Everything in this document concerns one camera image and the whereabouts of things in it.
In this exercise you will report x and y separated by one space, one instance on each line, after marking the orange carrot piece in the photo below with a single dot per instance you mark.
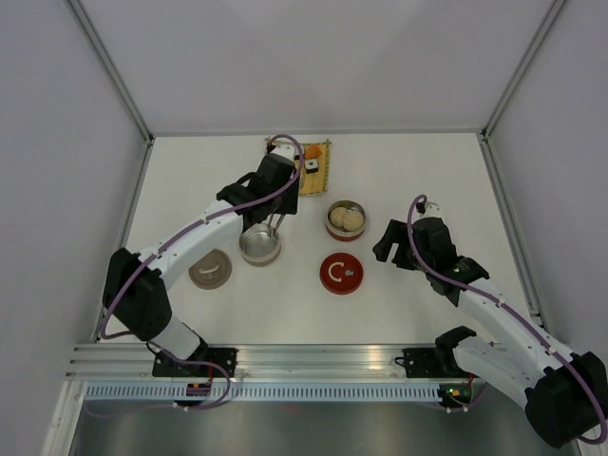
314 152

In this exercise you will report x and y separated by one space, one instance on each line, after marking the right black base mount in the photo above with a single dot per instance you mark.
419 363

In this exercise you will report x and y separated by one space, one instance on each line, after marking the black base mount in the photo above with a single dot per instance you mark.
419 363
214 362

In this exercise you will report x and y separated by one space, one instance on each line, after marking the red lunch box lid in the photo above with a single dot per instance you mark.
341 273

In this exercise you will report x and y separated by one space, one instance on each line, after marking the aluminium front rail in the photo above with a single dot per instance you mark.
258 363

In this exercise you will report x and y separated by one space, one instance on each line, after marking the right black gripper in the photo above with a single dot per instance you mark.
395 232

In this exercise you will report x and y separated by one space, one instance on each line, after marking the aluminium frame post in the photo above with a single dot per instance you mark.
82 18
541 34

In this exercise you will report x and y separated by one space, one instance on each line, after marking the metal tongs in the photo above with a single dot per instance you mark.
275 221

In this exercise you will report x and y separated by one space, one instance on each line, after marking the white bun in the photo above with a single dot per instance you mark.
353 221
337 216

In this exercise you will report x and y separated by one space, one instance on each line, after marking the yellow bamboo mat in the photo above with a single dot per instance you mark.
316 184

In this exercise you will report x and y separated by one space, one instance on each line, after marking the red lunch box container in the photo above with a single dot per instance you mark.
339 233

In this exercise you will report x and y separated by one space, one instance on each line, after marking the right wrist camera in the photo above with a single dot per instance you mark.
431 211

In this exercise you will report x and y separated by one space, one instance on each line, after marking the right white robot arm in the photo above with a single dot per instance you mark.
563 394

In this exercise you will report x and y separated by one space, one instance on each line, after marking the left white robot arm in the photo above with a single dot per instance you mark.
136 287

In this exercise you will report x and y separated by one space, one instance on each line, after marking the beige lunch box container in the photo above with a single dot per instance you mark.
260 245

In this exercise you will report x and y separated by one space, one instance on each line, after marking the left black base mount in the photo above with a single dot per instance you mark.
214 362

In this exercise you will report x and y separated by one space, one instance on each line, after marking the sushi roll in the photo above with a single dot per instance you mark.
311 166

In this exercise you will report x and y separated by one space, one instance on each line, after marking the beige lunch box lid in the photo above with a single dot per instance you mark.
211 271

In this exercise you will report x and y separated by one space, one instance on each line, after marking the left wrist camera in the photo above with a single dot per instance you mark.
287 151

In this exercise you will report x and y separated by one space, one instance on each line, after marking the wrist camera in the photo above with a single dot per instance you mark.
287 151
431 211

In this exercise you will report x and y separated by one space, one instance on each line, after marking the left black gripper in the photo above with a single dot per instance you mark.
290 206

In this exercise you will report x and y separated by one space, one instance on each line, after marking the left aluminium frame post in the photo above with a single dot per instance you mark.
82 18

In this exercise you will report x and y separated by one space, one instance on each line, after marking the right aluminium frame post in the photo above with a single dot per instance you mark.
541 34

